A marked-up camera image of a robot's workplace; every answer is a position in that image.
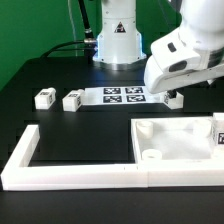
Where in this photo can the white L-shaped obstacle fixture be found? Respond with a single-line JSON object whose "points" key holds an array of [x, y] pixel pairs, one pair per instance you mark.
{"points": [[18, 175]]}

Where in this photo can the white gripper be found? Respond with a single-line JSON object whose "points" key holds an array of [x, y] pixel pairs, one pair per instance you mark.
{"points": [[173, 65]]}

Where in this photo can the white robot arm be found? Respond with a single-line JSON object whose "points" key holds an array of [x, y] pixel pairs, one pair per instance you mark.
{"points": [[119, 44]]}

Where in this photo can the white square tabletop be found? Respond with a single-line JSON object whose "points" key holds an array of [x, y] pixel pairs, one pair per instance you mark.
{"points": [[172, 139]]}

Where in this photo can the white AprilTag marker sheet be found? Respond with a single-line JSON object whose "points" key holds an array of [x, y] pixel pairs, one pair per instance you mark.
{"points": [[119, 96]]}

